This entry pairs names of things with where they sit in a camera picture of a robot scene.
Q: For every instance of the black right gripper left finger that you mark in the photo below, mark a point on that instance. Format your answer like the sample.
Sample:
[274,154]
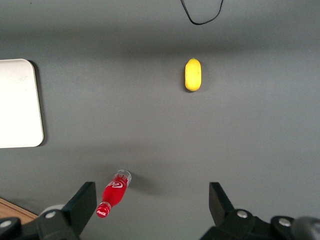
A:
[75,215]

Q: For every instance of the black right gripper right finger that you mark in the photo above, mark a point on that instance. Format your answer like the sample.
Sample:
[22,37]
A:
[227,225]

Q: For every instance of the cream rectangular tray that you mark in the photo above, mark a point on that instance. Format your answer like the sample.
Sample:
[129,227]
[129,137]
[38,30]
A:
[17,105]

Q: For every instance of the red cola bottle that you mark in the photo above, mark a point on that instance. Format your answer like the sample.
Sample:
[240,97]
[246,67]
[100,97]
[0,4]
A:
[115,192]

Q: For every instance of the wooden drawer cabinet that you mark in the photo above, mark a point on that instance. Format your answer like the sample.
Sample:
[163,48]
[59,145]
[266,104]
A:
[12,210]

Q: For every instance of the yellow lemon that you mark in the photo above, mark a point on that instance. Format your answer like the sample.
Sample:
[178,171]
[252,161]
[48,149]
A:
[193,75]

